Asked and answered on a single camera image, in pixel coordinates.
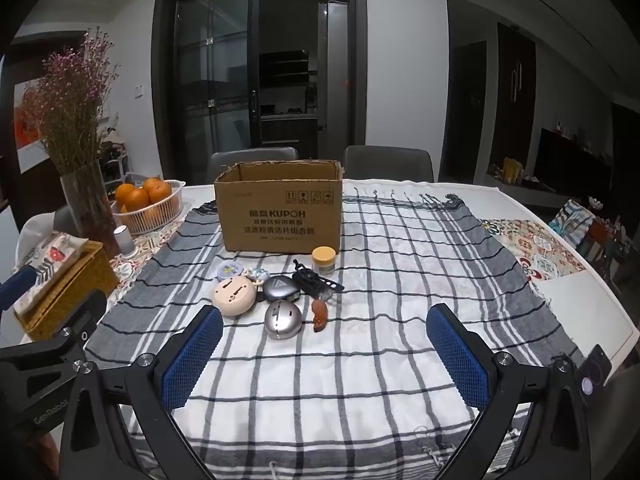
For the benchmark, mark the grey chair left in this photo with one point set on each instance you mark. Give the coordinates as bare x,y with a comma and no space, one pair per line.
221,161

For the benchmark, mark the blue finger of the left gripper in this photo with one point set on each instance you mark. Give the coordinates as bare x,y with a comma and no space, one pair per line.
16,286

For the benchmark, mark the grey chair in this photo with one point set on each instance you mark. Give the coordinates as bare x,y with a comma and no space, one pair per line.
363,162
221,161

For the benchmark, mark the black glass sliding door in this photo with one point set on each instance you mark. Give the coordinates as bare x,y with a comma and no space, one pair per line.
234,75

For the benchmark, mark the round white tin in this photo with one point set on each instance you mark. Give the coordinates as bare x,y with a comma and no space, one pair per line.
229,269

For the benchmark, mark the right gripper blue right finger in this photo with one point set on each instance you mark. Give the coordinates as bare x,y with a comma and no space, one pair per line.
554,441

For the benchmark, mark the grey plaid tablecloth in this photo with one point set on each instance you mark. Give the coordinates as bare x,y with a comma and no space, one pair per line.
367,397

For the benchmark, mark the grey chair right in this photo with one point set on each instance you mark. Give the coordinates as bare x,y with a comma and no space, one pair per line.
363,162

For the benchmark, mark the black bike light mount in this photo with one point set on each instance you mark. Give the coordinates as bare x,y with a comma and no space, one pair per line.
312,284

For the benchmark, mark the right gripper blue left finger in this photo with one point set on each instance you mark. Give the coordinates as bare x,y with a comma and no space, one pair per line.
96,443

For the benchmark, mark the glass vase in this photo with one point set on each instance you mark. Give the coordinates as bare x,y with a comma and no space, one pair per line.
85,193

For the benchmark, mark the dark grey triangular case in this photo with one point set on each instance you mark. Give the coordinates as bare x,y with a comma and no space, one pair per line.
280,287

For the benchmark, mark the white storage rack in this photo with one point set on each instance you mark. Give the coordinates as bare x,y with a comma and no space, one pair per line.
113,161

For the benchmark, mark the silver round gadget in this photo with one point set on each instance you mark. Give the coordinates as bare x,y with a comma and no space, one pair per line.
283,320

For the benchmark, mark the small white cylinder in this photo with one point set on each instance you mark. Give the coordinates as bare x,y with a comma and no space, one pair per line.
125,241

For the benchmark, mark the beige round face case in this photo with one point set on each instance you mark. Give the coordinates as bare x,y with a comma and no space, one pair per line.
234,296

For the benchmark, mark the yellow lid glass jar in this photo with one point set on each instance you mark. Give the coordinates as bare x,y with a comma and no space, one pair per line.
324,259

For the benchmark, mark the brown wooden bean charm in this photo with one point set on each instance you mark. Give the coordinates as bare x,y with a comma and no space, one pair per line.
321,315

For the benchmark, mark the orange fruit front left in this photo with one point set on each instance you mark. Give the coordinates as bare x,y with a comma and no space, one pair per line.
122,193

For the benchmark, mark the tv cabinet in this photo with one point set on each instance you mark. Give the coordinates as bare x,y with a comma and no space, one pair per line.
529,197

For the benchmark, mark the white wire fruit basket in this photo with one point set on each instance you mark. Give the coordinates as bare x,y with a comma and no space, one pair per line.
154,216

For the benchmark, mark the orange fruit middle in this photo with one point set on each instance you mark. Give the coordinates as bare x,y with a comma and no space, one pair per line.
136,199

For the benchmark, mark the white blue figurine keychain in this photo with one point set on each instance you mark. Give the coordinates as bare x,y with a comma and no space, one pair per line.
257,276

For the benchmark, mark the red wall picture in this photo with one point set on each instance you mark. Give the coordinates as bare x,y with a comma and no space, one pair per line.
30,151

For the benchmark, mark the dried purple flowers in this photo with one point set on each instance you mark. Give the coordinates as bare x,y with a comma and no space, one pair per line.
66,104

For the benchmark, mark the patterned table runner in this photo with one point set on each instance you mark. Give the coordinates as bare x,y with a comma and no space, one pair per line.
542,257

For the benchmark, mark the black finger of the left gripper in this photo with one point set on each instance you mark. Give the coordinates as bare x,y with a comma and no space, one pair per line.
81,323

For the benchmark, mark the brown cardboard box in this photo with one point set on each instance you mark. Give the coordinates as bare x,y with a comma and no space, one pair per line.
281,206

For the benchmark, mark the woven tissue box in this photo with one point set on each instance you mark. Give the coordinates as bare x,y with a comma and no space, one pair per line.
68,268

